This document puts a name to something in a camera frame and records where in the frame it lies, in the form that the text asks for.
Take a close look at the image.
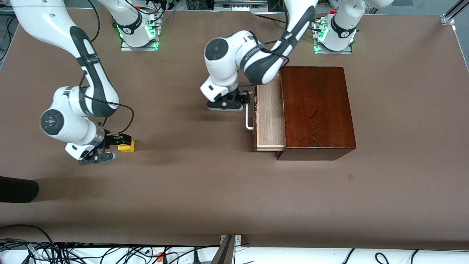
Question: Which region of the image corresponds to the wooden drawer with white handle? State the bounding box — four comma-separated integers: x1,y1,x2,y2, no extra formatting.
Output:
245,84,286,152

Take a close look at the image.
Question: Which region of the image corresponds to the dark brown wooden cabinet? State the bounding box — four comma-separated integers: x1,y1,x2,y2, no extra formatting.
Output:
276,66,357,161

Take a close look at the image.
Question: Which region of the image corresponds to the black cylindrical object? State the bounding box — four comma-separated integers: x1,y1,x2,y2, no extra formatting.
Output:
0,176,40,203

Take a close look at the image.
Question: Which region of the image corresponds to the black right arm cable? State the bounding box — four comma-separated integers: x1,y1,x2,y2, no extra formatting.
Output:
78,0,134,135

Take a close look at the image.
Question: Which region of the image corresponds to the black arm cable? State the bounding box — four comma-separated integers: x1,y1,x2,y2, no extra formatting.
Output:
78,0,134,135
253,31,294,63

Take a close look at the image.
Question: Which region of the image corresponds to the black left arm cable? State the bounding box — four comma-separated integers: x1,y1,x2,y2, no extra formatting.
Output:
253,31,294,63

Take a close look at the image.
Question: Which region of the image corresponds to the black cable on table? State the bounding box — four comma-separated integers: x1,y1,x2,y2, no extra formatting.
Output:
255,11,324,33

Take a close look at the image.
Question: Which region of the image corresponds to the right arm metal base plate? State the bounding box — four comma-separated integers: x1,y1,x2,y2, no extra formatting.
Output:
121,22,160,51

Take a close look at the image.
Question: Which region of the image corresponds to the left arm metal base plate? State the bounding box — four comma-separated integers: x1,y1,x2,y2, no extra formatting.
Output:
314,22,353,55

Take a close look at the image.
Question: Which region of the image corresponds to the tangled black cable bundle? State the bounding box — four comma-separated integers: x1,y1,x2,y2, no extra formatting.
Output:
0,224,220,264

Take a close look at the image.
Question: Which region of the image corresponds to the metal bracket at table edge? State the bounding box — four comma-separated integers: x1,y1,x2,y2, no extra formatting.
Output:
211,234,242,264

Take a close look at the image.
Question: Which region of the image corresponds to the aluminium profile corner post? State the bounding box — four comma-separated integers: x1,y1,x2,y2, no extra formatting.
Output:
441,0,469,25

